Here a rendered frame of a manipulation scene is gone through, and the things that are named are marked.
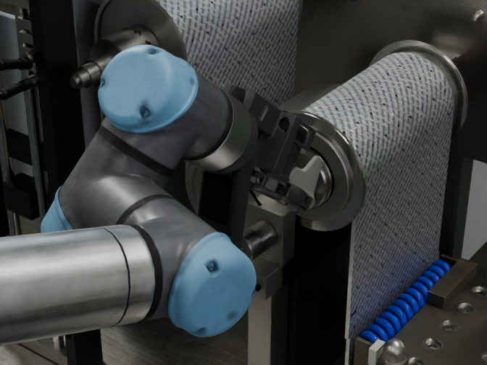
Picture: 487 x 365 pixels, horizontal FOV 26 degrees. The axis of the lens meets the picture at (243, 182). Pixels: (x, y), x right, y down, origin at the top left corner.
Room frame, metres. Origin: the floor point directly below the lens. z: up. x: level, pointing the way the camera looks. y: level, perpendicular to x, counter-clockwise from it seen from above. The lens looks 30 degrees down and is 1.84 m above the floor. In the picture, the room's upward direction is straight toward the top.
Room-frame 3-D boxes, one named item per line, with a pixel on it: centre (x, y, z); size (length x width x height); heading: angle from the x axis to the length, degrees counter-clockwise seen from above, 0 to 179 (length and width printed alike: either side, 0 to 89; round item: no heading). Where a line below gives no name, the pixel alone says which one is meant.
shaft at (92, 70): (1.12, 0.18, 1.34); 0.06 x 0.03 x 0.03; 144
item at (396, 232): (1.10, -0.19, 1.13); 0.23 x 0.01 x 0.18; 144
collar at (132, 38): (1.17, 0.14, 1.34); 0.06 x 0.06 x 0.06; 54
